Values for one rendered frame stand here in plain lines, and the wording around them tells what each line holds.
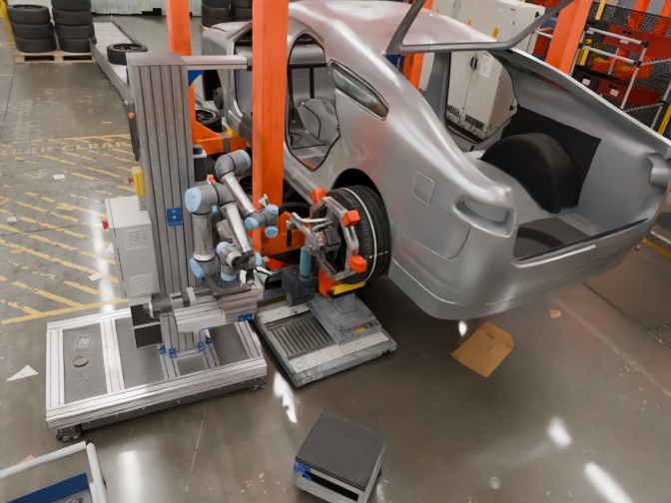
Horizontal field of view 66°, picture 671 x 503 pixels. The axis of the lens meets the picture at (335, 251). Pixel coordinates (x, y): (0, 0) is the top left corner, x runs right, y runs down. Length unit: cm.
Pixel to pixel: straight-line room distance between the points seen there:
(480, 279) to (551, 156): 167
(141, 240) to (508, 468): 251
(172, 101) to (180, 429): 191
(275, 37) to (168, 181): 107
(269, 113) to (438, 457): 236
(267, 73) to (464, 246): 156
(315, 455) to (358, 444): 24
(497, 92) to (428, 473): 577
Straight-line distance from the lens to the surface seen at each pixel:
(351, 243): 323
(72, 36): 1119
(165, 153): 280
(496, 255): 282
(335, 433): 296
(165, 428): 345
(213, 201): 273
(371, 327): 385
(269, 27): 325
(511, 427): 372
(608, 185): 427
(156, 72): 267
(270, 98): 335
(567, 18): 504
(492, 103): 794
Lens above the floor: 268
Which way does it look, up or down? 33 degrees down
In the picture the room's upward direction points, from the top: 6 degrees clockwise
